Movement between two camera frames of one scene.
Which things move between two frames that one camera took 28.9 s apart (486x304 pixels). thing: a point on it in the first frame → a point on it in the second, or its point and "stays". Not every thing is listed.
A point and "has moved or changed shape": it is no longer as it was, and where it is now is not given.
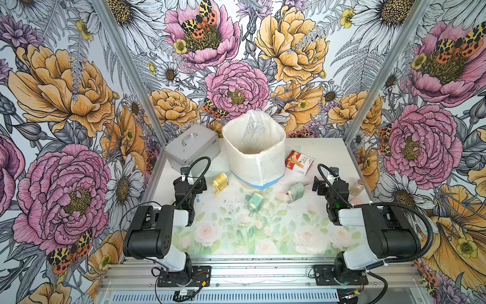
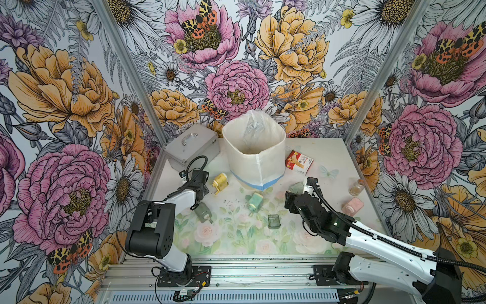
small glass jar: x=356 y=189 stays
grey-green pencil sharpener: x=296 y=191 has moved or changed shape
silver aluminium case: x=198 y=142 stays
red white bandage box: x=299 y=162 stays
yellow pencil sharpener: x=220 y=182 stays
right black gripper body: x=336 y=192 → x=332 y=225
